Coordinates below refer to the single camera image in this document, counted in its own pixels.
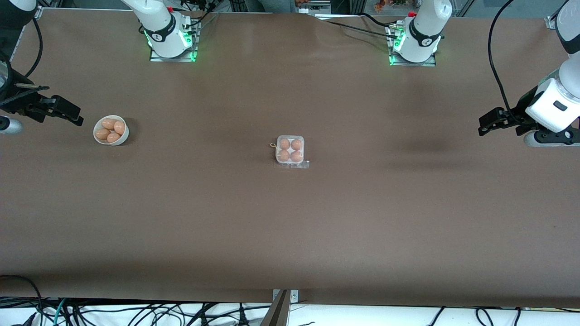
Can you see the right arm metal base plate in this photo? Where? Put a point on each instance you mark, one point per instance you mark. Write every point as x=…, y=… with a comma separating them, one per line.
x=192, y=50

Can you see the aluminium frame profile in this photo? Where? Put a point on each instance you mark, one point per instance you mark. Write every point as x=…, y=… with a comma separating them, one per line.
x=552, y=22
x=38, y=11

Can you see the colourful toy pile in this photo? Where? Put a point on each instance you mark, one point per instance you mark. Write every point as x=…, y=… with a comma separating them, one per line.
x=383, y=5

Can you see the clear plastic egg box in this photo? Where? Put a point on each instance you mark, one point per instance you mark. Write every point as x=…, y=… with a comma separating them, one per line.
x=292, y=165

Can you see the brown egg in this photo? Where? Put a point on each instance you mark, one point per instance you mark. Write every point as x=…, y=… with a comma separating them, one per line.
x=108, y=123
x=296, y=156
x=297, y=144
x=119, y=127
x=284, y=155
x=103, y=133
x=113, y=137
x=284, y=144

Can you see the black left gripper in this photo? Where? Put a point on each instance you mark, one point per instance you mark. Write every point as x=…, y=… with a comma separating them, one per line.
x=522, y=106

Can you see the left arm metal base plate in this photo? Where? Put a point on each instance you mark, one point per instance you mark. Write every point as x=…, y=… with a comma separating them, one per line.
x=430, y=63

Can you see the dark camera mount pole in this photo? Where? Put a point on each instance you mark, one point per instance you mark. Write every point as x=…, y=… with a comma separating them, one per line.
x=277, y=314

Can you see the white ceramic bowl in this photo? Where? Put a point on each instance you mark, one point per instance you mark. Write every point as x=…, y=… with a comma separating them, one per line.
x=124, y=138

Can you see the metal clamp bracket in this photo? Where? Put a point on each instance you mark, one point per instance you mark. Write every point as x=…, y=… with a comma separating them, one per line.
x=294, y=296

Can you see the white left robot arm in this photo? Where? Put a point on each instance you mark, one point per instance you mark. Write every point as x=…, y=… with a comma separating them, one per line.
x=423, y=31

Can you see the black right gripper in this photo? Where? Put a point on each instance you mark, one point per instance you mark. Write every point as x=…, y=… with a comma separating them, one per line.
x=19, y=103

